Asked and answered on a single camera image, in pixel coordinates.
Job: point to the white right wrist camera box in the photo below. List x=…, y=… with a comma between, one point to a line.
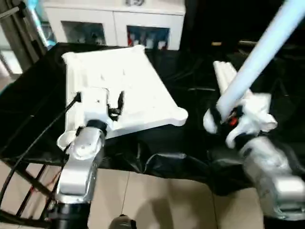
x=257, y=119

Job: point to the black folding table frame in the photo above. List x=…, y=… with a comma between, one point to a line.
x=28, y=191

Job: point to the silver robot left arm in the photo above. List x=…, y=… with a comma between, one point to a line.
x=81, y=167

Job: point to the white plastic table top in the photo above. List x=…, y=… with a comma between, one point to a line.
x=128, y=81

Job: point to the black robot left foot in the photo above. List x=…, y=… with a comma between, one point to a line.
x=123, y=223

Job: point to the grey metal rack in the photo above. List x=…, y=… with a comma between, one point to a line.
x=19, y=28

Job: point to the shiny silver ornament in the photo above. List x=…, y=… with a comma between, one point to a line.
x=135, y=2

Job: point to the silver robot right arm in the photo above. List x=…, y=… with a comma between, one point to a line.
x=271, y=171

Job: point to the black mat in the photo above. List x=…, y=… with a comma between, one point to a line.
x=33, y=105

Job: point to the white glass-door cabinet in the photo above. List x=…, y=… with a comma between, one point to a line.
x=114, y=19

